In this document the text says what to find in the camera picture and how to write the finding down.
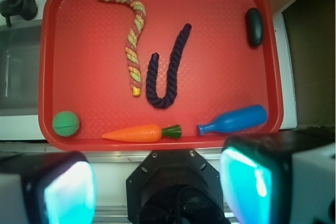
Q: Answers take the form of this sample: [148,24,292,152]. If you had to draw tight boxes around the red plastic tray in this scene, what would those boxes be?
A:
[38,0,283,151]

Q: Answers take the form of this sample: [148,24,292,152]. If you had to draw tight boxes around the dark purple rope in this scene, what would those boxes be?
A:
[145,23,192,110]

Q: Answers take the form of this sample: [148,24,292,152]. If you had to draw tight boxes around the blue plastic bottle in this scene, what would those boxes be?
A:
[197,105,268,135]

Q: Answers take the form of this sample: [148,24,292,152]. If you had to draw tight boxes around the black oval stone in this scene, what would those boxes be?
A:
[246,8,264,47]

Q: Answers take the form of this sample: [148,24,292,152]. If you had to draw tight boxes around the green rubber ball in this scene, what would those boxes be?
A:
[52,111,80,137]

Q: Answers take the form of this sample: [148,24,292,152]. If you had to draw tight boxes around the yellow pink twisted rope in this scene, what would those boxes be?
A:
[96,0,146,97]

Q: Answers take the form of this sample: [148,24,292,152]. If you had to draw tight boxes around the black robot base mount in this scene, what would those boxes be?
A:
[125,150,230,223]

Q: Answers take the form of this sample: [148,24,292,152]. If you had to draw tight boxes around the orange toy carrot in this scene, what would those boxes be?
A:
[102,124,182,143]

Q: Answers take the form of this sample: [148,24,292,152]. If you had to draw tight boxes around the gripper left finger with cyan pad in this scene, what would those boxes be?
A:
[1,152,97,223]

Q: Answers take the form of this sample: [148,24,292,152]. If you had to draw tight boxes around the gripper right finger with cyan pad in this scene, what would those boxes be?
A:
[219,130,335,223]

